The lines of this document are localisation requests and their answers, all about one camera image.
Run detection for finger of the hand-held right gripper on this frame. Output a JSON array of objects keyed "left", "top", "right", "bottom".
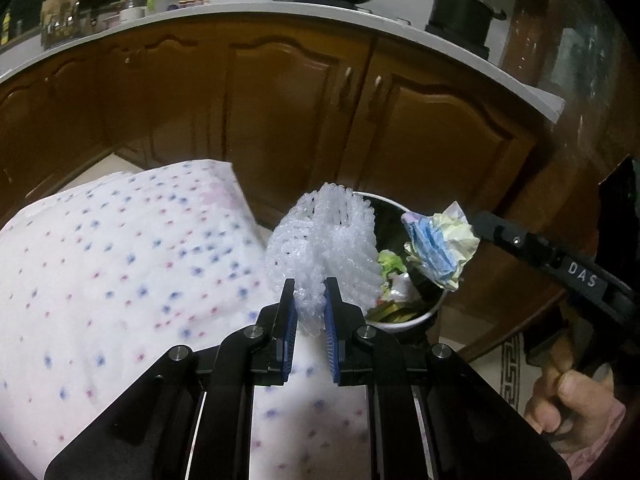
[{"left": 470, "top": 211, "right": 608, "bottom": 295}]

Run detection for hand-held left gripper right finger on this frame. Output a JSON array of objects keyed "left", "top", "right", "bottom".
[{"left": 322, "top": 276, "right": 573, "bottom": 480}]

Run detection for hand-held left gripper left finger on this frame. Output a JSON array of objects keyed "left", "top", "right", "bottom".
[{"left": 44, "top": 278, "right": 301, "bottom": 480}]

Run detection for multicoloured paper wrapper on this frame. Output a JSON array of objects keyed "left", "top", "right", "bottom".
[{"left": 402, "top": 201, "right": 482, "bottom": 292}]

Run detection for white foam fruit net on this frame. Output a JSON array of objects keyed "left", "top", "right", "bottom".
[{"left": 263, "top": 181, "right": 377, "bottom": 339}]

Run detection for round white-rimmed waste bin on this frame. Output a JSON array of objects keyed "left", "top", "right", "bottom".
[{"left": 350, "top": 192, "right": 452, "bottom": 335}]

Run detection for person's right hand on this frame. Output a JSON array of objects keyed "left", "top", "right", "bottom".
[{"left": 523, "top": 327, "right": 628, "bottom": 437}]

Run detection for silver foil snack wrapper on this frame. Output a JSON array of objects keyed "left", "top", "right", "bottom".
[{"left": 382, "top": 274, "right": 427, "bottom": 307}]

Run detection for green yellow crumpled wrapper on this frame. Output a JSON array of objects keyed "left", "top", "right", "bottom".
[{"left": 376, "top": 250, "right": 409, "bottom": 287}]

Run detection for brown wooden cabinet door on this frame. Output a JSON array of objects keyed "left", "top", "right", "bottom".
[
  {"left": 226, "top": 39, "right": 373, "bottom": 213},
  {"left": 350, "top": 51, "right": 557, "bottom": 221},
  {"left": 99, "top": 34, "right": 232, "bottom": 173},
  {"left": 0, "top": 54, "right": 110, "bottom": 206}
]

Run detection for patterned floor rug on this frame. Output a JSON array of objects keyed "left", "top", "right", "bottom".
[{"left": 499, "top": 334, "right": 525, "bottom": 413}]

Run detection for dotted white tablecloth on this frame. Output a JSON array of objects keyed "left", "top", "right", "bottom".
[{"left": 0, "top": 159, "right": 383, "bottom": 480}]

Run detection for black cooking pot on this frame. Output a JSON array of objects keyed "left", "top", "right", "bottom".
[{"left": 421, "top": 0, "right": 509, "bottom": 43}]

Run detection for brown wooden kitchen cabinets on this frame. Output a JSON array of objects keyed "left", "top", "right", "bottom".
[{"left": 0, "top": 0, "right": 567, "bottom": 124}]

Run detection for rack of spice jars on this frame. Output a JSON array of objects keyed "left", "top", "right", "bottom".
[{"left": 39, "top": 0, "right": 100, "bottom": 50}]

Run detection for curved wooden furniture frame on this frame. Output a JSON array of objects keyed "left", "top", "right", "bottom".
[{"left": 440, "top": 275, "right": 581, "bottom": 366}]

